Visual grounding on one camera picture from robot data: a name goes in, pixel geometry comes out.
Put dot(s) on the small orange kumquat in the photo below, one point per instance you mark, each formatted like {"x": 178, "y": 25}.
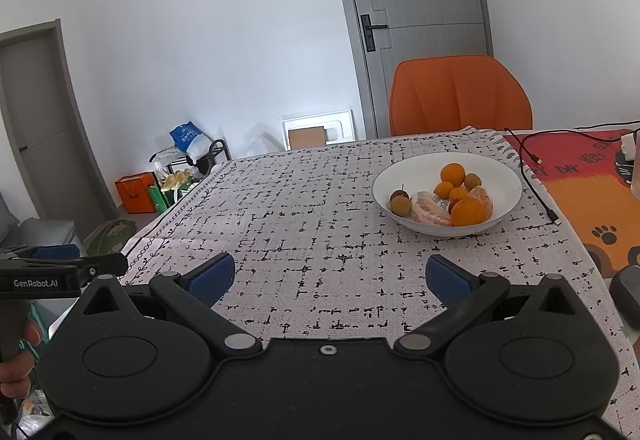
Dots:
{"x": 458, "y": 194}
{"x": 441, "y": 189}

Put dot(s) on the white bowl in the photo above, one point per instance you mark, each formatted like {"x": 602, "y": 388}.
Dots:
{"x": 415, "y": 170}

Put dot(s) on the large orange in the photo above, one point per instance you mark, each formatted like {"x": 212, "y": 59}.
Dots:
{"x": 452, "y": 174}
{"x": 467, "y": 212}

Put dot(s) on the orange paw print mat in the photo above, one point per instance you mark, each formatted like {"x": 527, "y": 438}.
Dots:
{"x": 575, "y": 200}

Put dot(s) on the pale yellow bundle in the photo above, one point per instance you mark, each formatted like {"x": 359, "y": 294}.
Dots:
{"x": 177, "y": 180}

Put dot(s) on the clear glass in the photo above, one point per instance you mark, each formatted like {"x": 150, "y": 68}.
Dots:
{"x": 636, "y": 180}

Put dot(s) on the white foam frame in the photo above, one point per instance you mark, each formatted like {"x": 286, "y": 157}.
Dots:
{"x": 340, "y": 123}

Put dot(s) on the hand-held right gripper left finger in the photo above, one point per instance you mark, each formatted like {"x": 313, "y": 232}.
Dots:
{"x": 215, "y": 272}

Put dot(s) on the small green fruit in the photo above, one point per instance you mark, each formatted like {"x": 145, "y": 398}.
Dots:
{"x": 400, "y": 205}

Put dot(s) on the grey sofa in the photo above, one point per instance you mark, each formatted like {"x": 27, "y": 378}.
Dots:
{"x": 40, "y": 230}

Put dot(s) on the black patterned white tablecloth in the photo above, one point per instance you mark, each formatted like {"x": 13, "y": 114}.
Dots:
{"x": 300, "y": 230}

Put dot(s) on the peeled orange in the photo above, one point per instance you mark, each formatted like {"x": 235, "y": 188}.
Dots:
{"x": 482, "y": 197}
{"x": 427, "y": 210}

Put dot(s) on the brown grey door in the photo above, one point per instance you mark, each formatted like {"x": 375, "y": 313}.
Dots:
{"x": 35, "y": 120}

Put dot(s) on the person's left hand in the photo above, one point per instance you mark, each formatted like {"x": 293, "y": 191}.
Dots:
{"x": 17, "y": 365}

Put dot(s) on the orange box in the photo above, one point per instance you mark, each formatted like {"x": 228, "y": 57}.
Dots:
{"x": 135, "y": 192}

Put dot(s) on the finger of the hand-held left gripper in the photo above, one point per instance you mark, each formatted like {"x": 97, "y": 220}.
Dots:
{"x": 57, "y": 251}
{"x": 107, "y": 262}

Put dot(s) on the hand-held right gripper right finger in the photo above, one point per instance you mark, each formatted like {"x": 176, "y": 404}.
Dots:
{"x": 447, "y": 277}

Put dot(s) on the white charger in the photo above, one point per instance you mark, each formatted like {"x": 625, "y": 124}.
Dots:
{"x": 627, "y": 145}

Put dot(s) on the green patterned bag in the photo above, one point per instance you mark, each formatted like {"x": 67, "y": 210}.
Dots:
{"x": 112, "y": 235}

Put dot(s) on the brown kiwi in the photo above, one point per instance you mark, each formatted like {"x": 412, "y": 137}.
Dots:
{"x": 473, "y": 181}

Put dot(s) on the black metal rack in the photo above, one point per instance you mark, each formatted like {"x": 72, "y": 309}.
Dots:
{"x": 220, "y": 144}

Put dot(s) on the orange chair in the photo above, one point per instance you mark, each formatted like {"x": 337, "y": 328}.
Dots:
{"x": 460, "y": 95}

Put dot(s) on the blue white plastic bag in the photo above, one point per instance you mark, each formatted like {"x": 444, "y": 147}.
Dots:
{"x": 185, "y": 138}

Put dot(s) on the clear plastic bag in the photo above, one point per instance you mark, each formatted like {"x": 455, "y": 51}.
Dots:
{"x": 35, "y": 407}

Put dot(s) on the brown cardboard piece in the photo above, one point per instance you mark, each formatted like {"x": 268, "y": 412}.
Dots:
{"x": 306, "y": 138}

